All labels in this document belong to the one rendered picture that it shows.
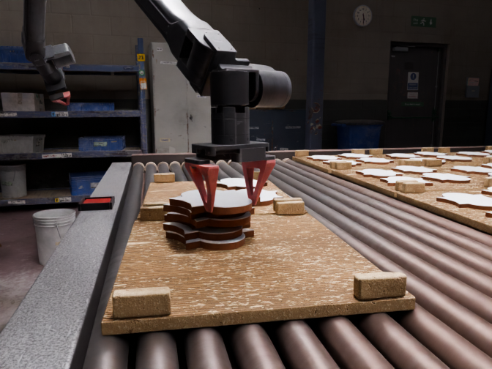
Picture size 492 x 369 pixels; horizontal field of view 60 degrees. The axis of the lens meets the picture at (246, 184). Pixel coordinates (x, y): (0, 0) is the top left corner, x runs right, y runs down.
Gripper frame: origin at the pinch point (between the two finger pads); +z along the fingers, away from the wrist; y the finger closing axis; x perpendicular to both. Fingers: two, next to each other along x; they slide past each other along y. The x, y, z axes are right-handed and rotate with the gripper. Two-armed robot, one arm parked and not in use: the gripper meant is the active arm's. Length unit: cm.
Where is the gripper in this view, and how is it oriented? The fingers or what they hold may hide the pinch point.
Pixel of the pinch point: (231, 203)
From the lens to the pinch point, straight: 66.1
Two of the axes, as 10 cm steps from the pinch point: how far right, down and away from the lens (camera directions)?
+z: 0.1, 9.9, 1.7
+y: -8.2, 1.1, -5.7
